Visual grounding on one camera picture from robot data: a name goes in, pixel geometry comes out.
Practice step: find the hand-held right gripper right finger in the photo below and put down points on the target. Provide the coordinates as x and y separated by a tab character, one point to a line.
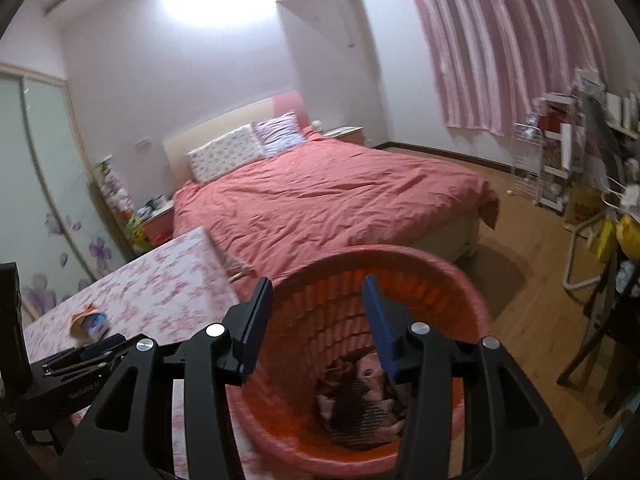
380	325

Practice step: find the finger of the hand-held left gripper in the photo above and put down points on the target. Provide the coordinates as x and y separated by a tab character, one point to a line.
102	346
75	365

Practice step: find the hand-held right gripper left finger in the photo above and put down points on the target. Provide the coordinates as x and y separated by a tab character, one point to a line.
260	320

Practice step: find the red plastic basket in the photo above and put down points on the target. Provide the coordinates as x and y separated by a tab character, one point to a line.
320	300

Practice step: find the clothes inside basket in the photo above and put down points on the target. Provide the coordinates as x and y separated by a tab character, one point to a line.
355	410

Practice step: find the floral tablecloth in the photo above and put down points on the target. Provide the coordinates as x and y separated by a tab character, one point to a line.
165	280

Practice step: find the pink and white nightstand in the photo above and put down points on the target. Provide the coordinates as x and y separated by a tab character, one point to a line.
157	225
345	135

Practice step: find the pink bed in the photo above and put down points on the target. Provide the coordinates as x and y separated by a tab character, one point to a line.
325	200

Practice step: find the plush toy tower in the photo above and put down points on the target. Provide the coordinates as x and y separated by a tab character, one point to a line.
117	195

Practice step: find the flower print wardrobe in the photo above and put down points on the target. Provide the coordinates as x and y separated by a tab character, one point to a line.
45	185

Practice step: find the floral pillow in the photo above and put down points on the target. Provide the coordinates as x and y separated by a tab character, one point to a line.
225	155

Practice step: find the pink striped pillow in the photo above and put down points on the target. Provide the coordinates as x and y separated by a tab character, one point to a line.
280	132

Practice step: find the cream and pink headboard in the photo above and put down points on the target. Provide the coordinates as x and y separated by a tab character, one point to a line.
220	120

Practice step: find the dark wooden chair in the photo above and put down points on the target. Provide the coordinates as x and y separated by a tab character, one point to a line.
605	335

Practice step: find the cardboard box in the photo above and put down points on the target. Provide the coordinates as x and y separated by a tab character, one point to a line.
582	207

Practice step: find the white shelf rack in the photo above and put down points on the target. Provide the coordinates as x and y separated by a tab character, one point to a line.
565	150

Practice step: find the yellow bag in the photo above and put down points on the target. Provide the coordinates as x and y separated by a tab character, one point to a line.
627	235

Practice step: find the pink curtain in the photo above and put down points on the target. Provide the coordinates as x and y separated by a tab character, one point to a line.
500	45

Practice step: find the white bed frame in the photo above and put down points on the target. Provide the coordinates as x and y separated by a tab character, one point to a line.
462	237

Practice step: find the white tube frame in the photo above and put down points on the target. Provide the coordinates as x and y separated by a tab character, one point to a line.
575	260

